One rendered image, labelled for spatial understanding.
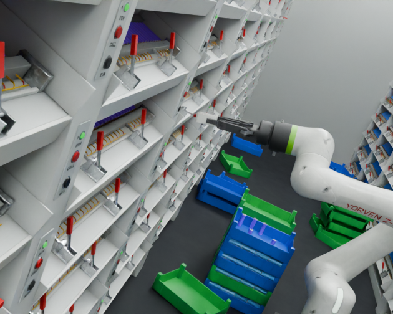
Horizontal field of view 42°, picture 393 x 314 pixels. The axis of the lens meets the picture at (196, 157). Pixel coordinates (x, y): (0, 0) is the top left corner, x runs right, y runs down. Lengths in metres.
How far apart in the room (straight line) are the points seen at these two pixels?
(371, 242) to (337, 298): 0.25
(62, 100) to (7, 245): 0.20
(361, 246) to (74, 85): 1.28
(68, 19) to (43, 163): 0.19
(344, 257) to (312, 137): 0.44
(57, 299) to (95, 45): 0.75
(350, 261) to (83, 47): 1.30
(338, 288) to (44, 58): 1.20
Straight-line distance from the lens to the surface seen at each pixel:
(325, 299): 1.62
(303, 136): 1.56
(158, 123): 1.38
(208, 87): 2.05
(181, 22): 1.35
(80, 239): 1.14
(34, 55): 0.70
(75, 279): 1.34
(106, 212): 1.28
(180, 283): 2.48
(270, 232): 2.53
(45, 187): 0.73
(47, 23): 0.69
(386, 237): 1.76
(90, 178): 0.97
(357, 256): 1.76
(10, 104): 0.62
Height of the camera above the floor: 1.29
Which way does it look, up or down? 18 degrees down
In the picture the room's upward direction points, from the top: 23 degrees clockwise
